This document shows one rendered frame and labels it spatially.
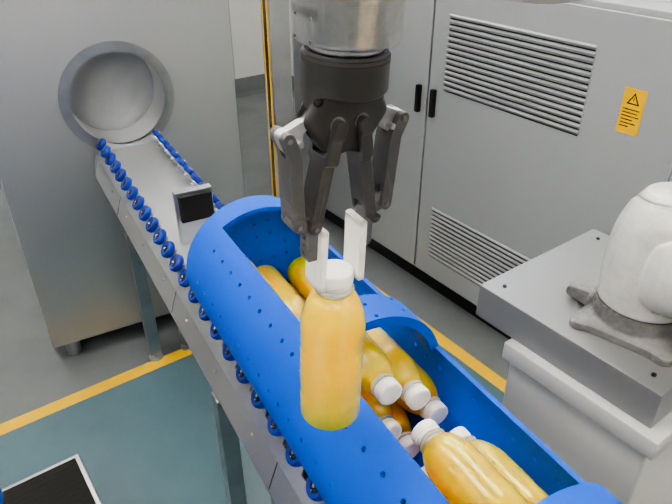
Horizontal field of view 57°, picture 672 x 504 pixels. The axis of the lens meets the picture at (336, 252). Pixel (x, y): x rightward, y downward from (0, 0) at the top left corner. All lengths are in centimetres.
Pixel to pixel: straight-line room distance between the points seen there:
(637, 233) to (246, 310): 65
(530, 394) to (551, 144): 127
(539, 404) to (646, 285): 33
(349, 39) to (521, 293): 88
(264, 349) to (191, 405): 161
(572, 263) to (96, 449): 180
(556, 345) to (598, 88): 121
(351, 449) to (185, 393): 185
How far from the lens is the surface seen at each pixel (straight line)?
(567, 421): 128
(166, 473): 236
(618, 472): 127
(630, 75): 218
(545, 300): 127
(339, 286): 62
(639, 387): 115
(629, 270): 114
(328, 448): 84
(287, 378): 91
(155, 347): 275
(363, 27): 49
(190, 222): 169
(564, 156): 236
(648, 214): 111
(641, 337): 120
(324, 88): 51
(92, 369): 284
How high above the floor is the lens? 179
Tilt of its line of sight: 32 degrees down
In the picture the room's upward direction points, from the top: straight up
